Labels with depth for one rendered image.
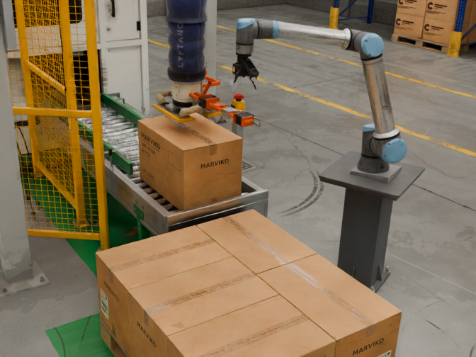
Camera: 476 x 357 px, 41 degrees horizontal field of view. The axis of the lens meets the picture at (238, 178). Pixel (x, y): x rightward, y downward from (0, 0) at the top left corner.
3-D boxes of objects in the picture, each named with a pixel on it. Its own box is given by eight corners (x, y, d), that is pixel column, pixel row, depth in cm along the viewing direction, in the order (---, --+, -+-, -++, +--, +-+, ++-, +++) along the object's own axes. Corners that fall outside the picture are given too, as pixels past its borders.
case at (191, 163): (139, 178, 412) (137, 120, 396) (193, 166, 433) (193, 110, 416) (184, 214, 367) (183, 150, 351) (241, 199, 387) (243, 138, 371)
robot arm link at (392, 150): (396, 151, 370) (372, 27, 341) (411, 159, 354) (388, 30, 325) (372, 160, 368) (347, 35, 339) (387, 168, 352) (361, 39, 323)
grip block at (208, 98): (197, 105, 360) (197, 95, 358) (212, 103, 365) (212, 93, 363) (205, 110, 354) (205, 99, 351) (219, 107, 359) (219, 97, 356)
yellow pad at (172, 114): (152, 107, 387) (151, 99, 385) (166, 104, 392) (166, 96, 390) (179, 122, 362) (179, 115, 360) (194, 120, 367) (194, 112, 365)
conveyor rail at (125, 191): (40, 128, 535) (37, 107, 528) (45, 127, 538) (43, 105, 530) (165, 246, 361) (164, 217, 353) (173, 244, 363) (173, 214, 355)
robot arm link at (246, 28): (258, 20, 310) (239, 20, 308) (257, 45, 315) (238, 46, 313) (253, 17, 319) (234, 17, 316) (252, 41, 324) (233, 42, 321)
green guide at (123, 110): (101, 102, 558) (100, 92, 555) (112, 100, 564) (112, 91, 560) (190, 162, 437) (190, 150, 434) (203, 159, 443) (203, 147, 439)
